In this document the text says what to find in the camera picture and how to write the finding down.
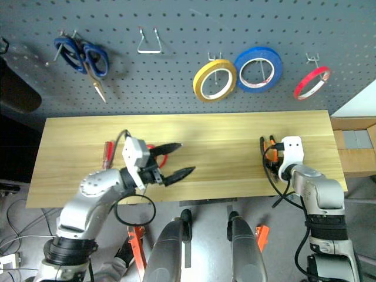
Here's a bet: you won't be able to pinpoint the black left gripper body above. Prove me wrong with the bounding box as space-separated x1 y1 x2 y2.
137 157 165 186

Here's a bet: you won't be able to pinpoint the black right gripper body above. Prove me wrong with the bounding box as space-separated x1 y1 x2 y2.
266 160 284 179

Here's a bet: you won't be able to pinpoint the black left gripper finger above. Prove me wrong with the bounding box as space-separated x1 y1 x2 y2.
150 142 183 162
162 166 197 188

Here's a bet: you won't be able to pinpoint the yellow tape roll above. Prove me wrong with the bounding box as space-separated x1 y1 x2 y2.
192 59 237 103

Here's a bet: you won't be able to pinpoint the red tape roll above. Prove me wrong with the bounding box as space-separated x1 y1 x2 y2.
293 66 332 101

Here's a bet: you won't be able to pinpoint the blue tape roll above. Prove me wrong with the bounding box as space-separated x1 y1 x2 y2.
233 46 283 93

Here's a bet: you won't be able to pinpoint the grey perforated pegboard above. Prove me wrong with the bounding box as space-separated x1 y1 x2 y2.
0 0 376 119

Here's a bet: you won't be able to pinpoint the black gloved hand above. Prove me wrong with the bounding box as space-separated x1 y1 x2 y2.
114 236 136 268

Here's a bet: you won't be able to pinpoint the orange metal stand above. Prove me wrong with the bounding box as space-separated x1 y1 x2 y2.
126 224 148 282
254 224 270 253

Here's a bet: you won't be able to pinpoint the grey rounded robot leg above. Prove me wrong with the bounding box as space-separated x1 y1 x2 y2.
227 210 268 282
143 207 194 282

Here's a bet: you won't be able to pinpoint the brown cardboard box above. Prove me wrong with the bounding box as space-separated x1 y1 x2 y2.
330 116 376 179

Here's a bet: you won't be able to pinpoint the silver peg hook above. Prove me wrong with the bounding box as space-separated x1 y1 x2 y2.
305 52 327 80
254 58 271 82
207 52 223 85
45 29 79 66

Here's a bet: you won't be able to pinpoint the dark cylindrical object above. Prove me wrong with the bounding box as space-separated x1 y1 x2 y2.
0 36 42 115

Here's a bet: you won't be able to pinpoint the white floor device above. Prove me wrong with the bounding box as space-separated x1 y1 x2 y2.
0 251 24 272

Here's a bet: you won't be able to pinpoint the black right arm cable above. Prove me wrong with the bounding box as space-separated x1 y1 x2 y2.
261 146 307 210

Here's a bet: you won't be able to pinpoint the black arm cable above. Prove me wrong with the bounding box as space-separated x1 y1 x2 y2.
261 146 307 210
113 129 157 227

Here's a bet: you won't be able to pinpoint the red handled tool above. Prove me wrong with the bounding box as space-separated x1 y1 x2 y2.
146 143 169 169

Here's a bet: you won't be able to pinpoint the orange black handled pliers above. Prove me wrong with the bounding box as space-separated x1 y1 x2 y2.
259 135 280 166

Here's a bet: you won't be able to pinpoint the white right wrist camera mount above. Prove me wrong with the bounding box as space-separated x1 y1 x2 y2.
277 136 304 181

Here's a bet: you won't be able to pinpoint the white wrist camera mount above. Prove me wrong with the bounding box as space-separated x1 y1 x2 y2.
277 136 304 181
121 137 151 192

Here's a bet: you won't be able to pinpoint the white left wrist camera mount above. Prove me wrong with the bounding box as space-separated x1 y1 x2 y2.
121 137 151 192

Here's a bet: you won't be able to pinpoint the grey metal table bracket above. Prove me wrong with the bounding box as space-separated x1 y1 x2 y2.
178 197 238 207

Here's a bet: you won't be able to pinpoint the red handled screwdriver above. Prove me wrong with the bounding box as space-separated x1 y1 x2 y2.
101 141 114 170

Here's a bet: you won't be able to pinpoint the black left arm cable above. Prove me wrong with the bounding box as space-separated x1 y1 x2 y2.
113 129 157 227

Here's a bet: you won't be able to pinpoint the silver triangular wire holder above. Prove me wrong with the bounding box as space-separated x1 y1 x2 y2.
137 26 163 55

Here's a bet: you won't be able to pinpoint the blue handled scissors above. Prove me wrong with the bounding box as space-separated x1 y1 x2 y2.
53 31 110 104

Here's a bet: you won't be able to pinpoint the grey floor cables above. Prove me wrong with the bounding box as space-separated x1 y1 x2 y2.
0 199 57 257

